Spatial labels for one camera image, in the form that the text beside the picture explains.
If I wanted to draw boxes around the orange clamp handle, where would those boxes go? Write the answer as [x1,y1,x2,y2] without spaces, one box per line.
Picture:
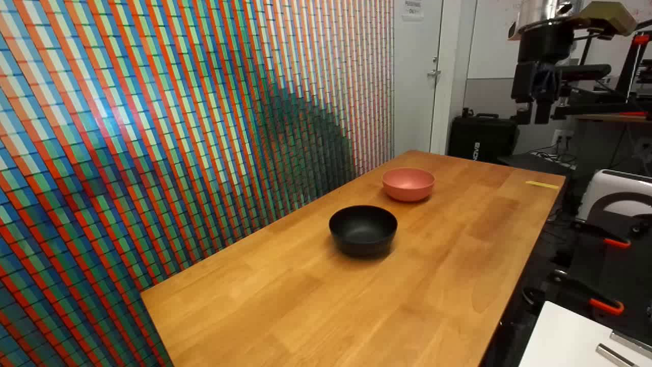
[587,295,628,319]
[601,234,633,254]

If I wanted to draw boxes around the tan wrist camera mount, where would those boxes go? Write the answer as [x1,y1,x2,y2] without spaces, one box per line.
[578,0,641,40]

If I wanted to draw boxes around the black bar camera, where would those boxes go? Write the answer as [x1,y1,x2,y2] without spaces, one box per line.
[561,64,614,86]

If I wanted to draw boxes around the pink bowl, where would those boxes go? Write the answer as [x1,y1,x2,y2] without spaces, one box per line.
[381,168,437,205]

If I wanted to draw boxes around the black hard case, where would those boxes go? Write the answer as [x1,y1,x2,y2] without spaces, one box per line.
[447,108,522,164]

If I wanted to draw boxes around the paper sign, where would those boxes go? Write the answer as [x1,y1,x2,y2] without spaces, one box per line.
[400,0,428,20]

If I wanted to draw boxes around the black stand with red knob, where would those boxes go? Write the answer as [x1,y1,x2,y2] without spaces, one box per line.
[614,28,652,110]

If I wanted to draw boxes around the door handle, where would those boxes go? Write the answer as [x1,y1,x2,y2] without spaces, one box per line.
[427,55,442,90]

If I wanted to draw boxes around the white board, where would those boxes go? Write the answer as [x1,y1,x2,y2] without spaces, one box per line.
[517,301,652,367]

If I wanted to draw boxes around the colourful striped backdrop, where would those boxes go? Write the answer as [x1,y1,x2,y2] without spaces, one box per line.
[0,0,397,367]

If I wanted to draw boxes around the black bowl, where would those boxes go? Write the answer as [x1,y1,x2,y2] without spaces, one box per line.
[328,205,400,262]

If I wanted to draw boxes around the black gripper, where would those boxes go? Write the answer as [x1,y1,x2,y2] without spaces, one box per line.
[510,22,578,126]

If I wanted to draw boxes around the wall outlet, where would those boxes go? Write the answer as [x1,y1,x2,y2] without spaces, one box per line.
[550,126,570,151]

